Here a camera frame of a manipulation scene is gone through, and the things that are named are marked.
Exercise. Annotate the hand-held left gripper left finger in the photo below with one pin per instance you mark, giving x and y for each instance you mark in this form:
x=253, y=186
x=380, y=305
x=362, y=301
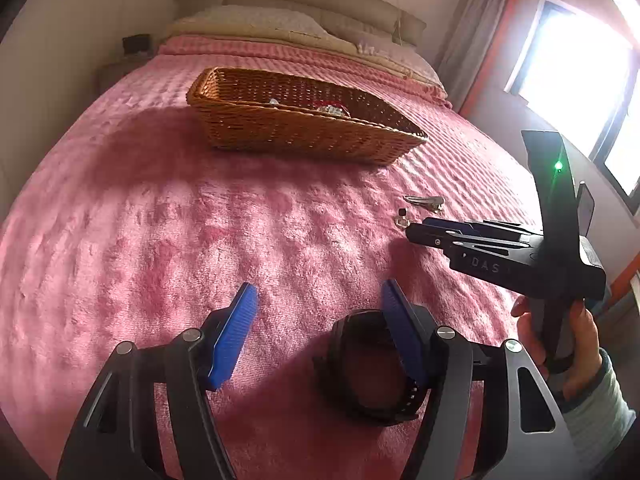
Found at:
x=235, y=330

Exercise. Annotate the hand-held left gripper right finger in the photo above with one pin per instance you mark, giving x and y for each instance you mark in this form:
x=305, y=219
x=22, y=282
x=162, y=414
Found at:
x=400, y=320

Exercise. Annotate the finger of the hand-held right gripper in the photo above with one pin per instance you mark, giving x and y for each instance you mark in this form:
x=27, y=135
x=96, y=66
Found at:
x=480, y=227
x=435, y=241

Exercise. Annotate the small silver hair clip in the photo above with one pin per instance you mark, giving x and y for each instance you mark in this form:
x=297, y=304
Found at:
x=425, y=201

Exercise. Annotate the black wristwatch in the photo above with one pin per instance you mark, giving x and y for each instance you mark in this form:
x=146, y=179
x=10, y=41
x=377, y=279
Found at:
x=340, y=340

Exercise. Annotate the brown wicker basket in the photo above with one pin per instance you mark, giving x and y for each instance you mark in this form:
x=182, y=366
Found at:
x=300, y=135

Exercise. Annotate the person's right forearm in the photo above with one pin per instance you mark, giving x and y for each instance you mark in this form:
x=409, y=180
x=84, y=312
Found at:
x=605, y=425

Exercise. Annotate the person's right hand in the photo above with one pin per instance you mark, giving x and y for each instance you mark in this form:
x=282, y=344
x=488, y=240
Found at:
x=587, y=355

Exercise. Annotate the pink plush blanket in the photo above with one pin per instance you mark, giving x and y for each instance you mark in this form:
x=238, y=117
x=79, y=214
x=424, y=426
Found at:
x=200, y=220

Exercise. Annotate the window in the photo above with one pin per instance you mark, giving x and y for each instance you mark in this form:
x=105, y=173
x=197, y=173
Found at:
x=580, y=75

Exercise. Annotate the pink pillow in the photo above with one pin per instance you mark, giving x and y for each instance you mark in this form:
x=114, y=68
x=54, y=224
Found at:
x=385, y=50

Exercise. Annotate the grey and orange curtain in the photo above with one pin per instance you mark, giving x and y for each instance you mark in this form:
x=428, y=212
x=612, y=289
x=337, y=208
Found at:
x=480, y=25

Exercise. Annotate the beige folded quilt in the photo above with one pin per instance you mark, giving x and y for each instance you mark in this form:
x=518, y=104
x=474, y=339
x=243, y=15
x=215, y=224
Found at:
x=300, y=42

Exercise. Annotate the beige nightstand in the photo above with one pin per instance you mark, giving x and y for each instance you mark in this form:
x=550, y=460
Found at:
x=122, y=72

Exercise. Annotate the white patterned pillow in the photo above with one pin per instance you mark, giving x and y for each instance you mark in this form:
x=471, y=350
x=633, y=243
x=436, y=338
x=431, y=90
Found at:
x=260, y=21

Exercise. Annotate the small dark desk clock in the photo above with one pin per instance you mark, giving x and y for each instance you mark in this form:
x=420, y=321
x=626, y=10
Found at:
x=136, y=44

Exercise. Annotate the white wardrobe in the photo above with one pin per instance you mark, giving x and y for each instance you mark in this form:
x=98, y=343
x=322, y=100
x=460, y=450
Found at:
x=75, y=5

